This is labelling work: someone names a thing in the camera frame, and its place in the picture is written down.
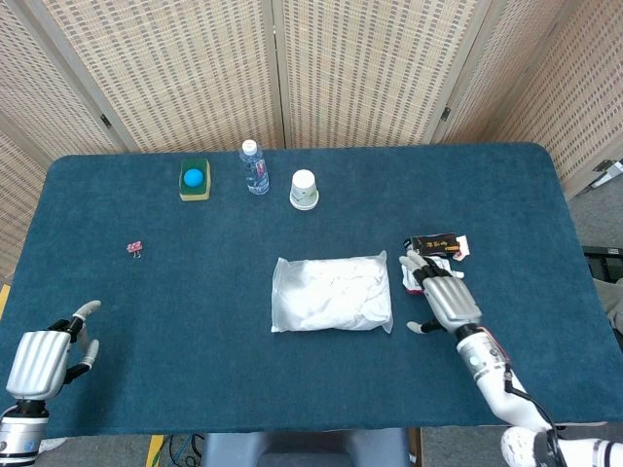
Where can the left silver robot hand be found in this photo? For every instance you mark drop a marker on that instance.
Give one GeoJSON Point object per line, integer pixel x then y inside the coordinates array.
{"type": "Point", "coordinates": [36, 360]}

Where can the white clothes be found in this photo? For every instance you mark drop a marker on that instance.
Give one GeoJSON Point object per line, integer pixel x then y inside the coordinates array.
{"type": "Point", "coordinates": [340, 292]}

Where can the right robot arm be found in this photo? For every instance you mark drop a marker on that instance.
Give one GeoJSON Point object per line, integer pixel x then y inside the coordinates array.
{"type": "Point", "coordinates": [491, 384]}

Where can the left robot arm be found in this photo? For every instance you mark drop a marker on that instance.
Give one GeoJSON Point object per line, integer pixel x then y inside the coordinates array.
{"type": "Point", "coordinates": [19, 433]}

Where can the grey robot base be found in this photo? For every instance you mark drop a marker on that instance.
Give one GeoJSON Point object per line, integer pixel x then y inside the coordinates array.
{"type": "Point", "coordinates": [302, 450]}

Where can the pink binder clip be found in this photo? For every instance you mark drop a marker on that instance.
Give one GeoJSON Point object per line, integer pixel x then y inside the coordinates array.
{"type": "Point", "coordinates": [134, 247]}

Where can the woven folding screen panel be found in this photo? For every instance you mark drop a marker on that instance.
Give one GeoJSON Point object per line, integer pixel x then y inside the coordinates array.
{"type": "Point", "coordinates": [44, 73]}
{"type": "Point", "coordinates": [17, 194]}
{"type": "Point", "coordinates": [185, 73]}
{"type": "Point", "coordinates": [506, 63]}
{"type": "Point", "coordinates": [365, 73]}
{"type": "Point", "coordinates": [584, 97]}

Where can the dark teal carpet tabletop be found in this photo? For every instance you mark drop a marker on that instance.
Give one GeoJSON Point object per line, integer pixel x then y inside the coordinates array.
{"type": "Point", "coordinates": [194, 301]}

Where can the yellow green sponge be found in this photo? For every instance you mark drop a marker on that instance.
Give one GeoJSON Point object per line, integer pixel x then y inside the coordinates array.
{"type": "Point", "coordinates": [195, 195]}

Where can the blue ball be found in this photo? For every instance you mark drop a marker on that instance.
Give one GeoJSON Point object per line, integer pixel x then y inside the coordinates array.
{"type": "Point", "coordinates": [193, 178]}

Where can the dark metal screen hinge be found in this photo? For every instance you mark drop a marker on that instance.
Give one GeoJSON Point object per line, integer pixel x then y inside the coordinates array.
{"type": "Point", "coordinates": [105, 119]}
{"type": "Point", "coordinates": [445, 114]}
{"type": "Point", "coordinates": [608, 172]}

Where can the clear water bottle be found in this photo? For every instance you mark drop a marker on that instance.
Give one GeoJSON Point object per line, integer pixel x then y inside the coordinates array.
{"type": "Point", "coordinates": [255, 170]}

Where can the white paper cup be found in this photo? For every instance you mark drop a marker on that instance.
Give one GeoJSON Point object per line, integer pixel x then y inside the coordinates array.
{"type": "Point", "coordinates": [304, 192]}

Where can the black carton box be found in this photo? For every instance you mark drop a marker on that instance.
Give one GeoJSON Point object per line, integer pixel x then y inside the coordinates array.
{"type": "Point", "coordinates": [433, 243]}

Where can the white red spout pouch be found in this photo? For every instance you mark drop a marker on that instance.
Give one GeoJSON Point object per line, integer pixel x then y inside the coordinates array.
{"type": "Point", "coordinates": [447, 266]}

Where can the small white red box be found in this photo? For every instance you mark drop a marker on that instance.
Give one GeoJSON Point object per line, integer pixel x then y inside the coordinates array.
{"type": "Point", "coordinates": [462, 248]}

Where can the black crate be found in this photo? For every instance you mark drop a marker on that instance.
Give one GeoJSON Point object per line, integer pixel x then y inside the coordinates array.
{"type": "Point", "coordinates": [603, 262]}

